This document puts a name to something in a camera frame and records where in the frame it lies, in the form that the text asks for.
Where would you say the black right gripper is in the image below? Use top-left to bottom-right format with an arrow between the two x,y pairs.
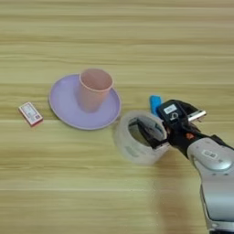
136,99 -> 208,159

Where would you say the blue rectangular bar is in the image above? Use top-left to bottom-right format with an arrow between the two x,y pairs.
149,94 -> 163,117

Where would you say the clear tape roll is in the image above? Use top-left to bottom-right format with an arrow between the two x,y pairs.
112,110 -> 172,167

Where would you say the pink plastic cup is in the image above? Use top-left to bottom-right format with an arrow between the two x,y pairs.
76,68 -> 114,113

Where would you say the black box with white label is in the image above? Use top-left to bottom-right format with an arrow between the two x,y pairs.
155,100 -> 187,123

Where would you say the purple round plate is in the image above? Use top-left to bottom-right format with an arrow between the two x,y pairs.
48,73 -> 122,131

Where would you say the small red white box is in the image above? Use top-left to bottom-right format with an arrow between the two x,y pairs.
17,101 -> 44,128

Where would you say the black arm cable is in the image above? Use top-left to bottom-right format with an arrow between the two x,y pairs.
209,133 -> 234,151

